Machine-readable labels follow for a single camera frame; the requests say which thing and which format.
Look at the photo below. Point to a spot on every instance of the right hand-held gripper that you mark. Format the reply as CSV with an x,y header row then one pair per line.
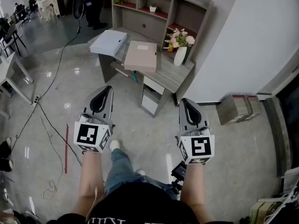
x,y
201,147

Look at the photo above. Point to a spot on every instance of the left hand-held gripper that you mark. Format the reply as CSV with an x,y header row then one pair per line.
x,y
87,134

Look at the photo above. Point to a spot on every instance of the white box item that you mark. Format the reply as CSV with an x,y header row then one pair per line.
x,y
108,42

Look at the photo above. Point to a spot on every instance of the beige box item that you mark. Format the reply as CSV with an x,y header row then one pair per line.
x,y
140,56

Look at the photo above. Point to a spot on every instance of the person's right forearm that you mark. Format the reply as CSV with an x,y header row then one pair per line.
x,y
192,185

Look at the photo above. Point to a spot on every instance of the person's left forearm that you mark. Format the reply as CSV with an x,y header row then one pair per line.
x,y
91,171

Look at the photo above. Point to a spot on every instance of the teal tool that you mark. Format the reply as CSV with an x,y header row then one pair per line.
x,y
134,76

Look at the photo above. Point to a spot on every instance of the person's white shoe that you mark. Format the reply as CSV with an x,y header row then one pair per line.
x,y
114,145
140,172

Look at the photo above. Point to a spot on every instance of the grey wooden desk with hutch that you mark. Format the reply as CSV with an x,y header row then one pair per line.
x,y
168,78

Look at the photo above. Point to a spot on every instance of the black belt-mounted device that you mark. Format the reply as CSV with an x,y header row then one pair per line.
x,y
178,171

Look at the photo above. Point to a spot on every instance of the red stick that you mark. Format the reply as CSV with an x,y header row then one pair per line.
x,y
66,148

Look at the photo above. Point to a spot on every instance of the white ceramic vase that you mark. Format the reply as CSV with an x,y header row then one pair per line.
x,y
180,56

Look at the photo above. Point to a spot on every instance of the white power strip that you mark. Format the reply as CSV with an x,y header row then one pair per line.
x,y
36,101

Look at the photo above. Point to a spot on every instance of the person's blue jeans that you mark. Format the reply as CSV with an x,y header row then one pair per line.
x,y
121,171

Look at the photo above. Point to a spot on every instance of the pink and white flower bouquet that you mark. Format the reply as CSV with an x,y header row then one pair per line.
x,y
181,38

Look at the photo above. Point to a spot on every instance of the white side table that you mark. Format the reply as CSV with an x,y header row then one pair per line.
x,y
9,69

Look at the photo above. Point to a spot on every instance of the person's black shirt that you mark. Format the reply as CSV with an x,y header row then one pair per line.
x,y
140,204

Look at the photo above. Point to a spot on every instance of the small green shelf plant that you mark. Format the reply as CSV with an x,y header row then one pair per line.
x,y
119,1

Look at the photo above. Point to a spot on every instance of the white dog figure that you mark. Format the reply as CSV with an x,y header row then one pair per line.
x,y
46,10

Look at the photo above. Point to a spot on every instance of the small plant in white pot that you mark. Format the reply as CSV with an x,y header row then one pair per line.
x,y
153,8

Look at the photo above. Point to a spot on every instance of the black folding chair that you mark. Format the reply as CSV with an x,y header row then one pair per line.
x,y
12,37

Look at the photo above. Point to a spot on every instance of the black office chair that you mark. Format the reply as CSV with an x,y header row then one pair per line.
x,y
23,13

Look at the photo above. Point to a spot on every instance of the folded green and beige bags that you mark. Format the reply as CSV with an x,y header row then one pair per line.
x,y
262,212

